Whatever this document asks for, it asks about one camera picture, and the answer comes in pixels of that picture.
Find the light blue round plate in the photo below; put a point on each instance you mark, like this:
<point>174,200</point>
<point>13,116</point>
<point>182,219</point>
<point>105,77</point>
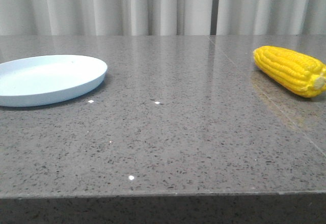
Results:
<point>49,79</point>

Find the yellow corn cob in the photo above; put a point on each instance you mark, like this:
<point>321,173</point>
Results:
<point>301,74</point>

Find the white pleated curtain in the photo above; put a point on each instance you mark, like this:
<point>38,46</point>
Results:
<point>162,17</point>

